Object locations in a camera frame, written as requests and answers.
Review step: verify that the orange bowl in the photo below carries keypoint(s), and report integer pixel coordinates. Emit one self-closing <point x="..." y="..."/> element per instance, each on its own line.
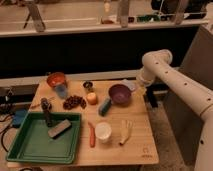
<point x="55" y="79"/>

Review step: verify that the white cup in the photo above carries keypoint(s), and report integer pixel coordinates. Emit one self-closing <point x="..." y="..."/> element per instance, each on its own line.
<point x="103" y="132"/>

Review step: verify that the orange round fruit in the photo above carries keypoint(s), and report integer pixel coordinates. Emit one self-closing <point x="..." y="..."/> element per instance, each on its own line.
<point x="92" y="98"/>

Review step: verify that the purple bowl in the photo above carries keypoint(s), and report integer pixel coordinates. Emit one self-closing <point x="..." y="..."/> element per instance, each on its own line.
<point x="119" y="94"/>

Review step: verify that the light blue plastic cup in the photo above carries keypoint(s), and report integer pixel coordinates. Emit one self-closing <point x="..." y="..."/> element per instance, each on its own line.
<point x="61" y="91"/>

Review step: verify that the light grey cloth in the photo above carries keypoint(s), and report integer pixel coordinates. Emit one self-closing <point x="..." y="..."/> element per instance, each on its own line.
<point x="131" y="85"/>

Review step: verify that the dark red grape bunch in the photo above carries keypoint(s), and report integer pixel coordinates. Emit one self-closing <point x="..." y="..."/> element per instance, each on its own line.
<point x="73" y="102"/>

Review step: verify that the green plastic tray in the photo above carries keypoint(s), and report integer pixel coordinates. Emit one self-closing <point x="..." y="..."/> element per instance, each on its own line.
<point x="32" y="144"/>

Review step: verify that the small metal cup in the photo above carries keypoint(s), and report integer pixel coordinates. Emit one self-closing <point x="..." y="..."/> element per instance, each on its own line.
<point x="88" y="86"/>

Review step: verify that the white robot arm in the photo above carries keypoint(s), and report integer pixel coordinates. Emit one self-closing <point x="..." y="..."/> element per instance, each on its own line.
<point x="198" y="97"/>

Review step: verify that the black device on left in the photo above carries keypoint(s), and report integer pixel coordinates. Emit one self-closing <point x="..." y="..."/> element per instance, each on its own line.
<point x="6" y="102"/>

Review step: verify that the orange carrot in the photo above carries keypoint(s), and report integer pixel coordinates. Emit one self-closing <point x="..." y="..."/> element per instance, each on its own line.
<point x="92" y="135"/>

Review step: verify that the blue box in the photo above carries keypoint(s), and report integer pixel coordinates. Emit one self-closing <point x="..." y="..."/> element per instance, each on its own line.
<point x="18" y="118"/>

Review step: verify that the grey rectangular block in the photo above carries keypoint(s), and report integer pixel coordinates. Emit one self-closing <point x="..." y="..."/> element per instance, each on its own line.
<point x="59" y="128"/>

